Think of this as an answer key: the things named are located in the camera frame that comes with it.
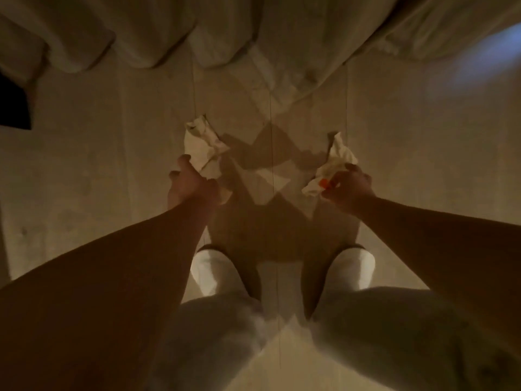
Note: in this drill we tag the person's left forearm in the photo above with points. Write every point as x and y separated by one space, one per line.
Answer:
101 289

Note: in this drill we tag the dark furniture piece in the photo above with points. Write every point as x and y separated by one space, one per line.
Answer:
14 101

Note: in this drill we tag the white draped bed sheet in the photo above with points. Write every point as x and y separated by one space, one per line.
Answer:
285 28

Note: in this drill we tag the white tissue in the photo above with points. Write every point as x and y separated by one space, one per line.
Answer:
336 160
201 144

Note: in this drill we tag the person's right hand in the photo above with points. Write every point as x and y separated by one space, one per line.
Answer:
352 191

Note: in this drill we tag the person's right thumb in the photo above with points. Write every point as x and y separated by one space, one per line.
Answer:
329 186

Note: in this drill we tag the person's left hand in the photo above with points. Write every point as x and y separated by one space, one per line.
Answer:
191 189

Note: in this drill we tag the person's white trousers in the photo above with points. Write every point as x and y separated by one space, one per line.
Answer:
211 342

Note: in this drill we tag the white slipper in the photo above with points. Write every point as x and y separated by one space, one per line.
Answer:
213 270
352 266

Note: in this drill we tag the person's left thumb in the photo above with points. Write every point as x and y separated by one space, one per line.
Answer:
222 193

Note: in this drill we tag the person's right forearm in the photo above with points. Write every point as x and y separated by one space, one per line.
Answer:
447 248

